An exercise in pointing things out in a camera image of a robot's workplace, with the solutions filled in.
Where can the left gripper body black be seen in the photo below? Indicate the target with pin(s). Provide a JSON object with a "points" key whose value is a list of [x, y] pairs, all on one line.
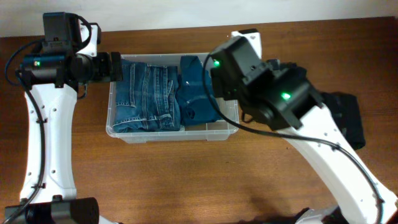
{"points": [[101, 68]]}

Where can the dark blue jeans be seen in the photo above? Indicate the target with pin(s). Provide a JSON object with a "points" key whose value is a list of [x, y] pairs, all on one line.
{"points": [[146, 99]]}

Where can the large black cloth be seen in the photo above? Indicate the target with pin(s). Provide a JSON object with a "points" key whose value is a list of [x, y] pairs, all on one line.
{"points": [[346, 114]]}

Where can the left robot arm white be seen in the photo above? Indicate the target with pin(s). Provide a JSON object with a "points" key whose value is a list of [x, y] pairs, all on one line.
{"points": [[61, 64]]}

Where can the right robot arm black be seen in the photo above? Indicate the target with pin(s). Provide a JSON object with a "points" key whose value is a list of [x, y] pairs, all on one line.
{"points": [[280, 96]]}

